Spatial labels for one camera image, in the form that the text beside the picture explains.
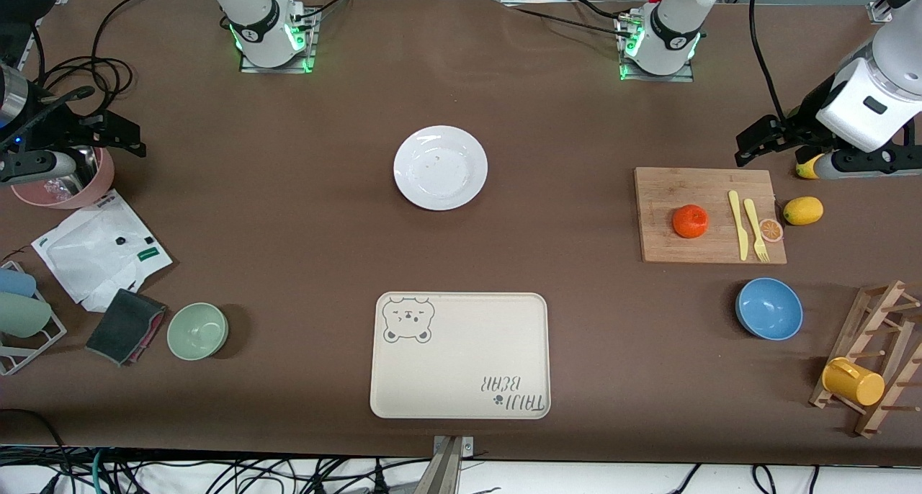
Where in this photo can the orange mandarin fruit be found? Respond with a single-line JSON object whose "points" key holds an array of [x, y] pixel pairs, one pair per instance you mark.
{"points": [[690, 222]]}

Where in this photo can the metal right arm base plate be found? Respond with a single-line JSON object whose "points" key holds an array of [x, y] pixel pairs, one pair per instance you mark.
{"points": [[252, 68]]}

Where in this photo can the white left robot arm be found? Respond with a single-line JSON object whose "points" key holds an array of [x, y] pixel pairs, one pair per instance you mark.
{"points": [[677, 19]]}

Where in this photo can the aluminium corner bracket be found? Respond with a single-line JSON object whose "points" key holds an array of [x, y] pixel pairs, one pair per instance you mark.
{"points": [[880, 11]]}

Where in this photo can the cream bear print tray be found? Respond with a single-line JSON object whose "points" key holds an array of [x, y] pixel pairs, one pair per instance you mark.
{"points": [[461, 357]]}

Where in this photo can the pale green cup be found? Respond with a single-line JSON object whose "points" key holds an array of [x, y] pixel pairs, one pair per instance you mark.
{"points": [[21, 315]]}

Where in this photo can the yellow plastic fork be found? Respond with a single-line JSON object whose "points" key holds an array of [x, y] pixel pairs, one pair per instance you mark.
{"points": [[753, 224]]}

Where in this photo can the yellow lemon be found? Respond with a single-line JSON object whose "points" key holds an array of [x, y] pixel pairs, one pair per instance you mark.
{"points": [[803, 211], [807, 168]]}

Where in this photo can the yellow plastic knife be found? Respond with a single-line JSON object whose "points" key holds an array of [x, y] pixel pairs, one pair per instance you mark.
{"points": [[738, 224]]}

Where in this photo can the light blue cup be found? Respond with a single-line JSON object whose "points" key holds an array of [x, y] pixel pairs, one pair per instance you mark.
{"points": [[14, 283]]}

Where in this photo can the toy orange slice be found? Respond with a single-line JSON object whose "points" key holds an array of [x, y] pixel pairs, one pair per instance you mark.
{"points": [[771, 230]]}

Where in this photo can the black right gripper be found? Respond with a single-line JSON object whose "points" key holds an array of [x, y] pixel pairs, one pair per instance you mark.
{"points": [[63, 123]]}

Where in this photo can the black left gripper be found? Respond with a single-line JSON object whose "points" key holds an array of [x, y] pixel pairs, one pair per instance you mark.
{"points": [[798, 126]]}

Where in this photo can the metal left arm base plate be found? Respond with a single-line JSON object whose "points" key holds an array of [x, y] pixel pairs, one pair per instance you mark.
{"points": [[684, 78]]}

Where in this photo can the wooden cutting board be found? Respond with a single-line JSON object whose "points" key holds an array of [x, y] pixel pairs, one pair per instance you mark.
{"points": [[684, 191]]}

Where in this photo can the dark grey folded cloth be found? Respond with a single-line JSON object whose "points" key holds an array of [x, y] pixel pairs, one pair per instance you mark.
{"points": [[124, 327]]}

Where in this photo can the wooden peg mug rack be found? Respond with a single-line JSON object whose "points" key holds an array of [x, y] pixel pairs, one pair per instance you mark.
{"points": [[875, 307]]}

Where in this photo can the white plastic bag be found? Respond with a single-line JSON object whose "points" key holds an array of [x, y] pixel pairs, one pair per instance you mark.
{"points": [[94, 256]]}

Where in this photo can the blue bowl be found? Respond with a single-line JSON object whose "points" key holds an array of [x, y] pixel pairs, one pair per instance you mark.
{"points": [[769, 309]]}

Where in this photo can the white round plate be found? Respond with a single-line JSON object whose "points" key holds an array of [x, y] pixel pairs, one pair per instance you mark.
{"points": [[441, 168]]}

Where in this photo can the yellow mug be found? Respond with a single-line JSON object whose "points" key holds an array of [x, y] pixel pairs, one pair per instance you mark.
{"points": [[853, 382]]}

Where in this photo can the pale green bowl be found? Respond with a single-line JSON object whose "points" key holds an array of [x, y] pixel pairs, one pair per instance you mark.
{"points": [[197, 331]]}

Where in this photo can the pink bowl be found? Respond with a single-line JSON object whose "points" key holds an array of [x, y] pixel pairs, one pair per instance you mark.
{"points": [[101, 181]]}

